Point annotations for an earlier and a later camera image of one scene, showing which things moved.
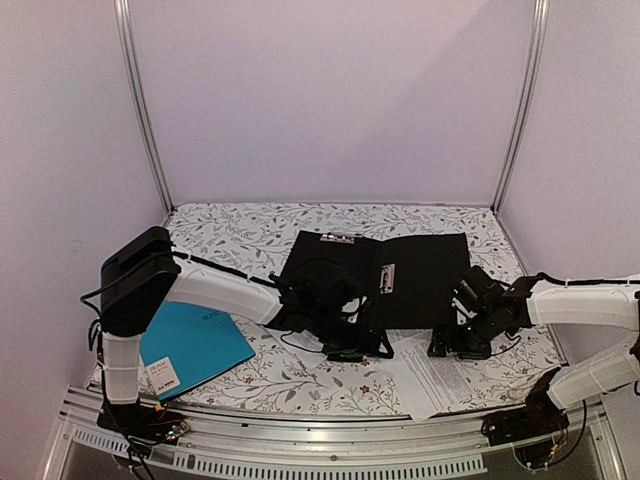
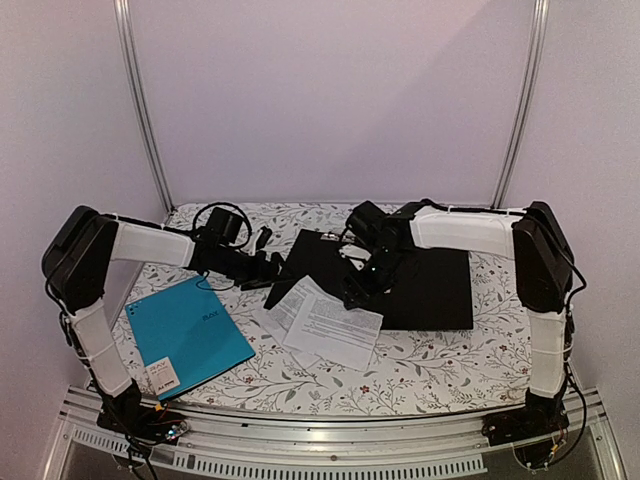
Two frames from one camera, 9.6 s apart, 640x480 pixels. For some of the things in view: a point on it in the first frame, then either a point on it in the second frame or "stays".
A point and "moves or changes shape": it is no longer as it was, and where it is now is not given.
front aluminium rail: [230, 446] stays
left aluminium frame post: [123, 13] stays
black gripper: [476, 290] to [368, 219]
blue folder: [185, 345] stays
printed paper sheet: [304, 340] moves or changes shape
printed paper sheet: [430, 384] moves or changes shape
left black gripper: [372, 348] to [259, 278]
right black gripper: [439, 335] to [350, 286]
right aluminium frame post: [533, 80] stays
